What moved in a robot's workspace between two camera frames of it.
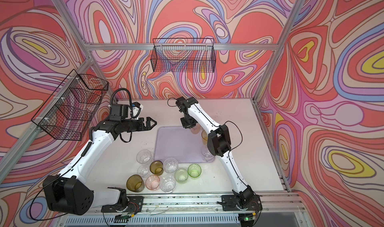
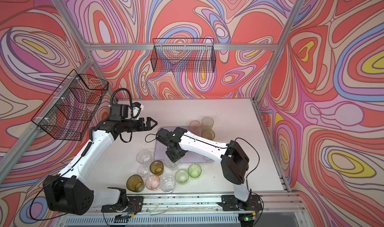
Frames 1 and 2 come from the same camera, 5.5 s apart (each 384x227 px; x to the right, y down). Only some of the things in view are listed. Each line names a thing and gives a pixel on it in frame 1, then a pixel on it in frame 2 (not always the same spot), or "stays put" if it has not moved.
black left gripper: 141,123 stays put
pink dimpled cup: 196,129 stays put
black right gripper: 187,125 to 173,158
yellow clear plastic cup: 204,137 stays put
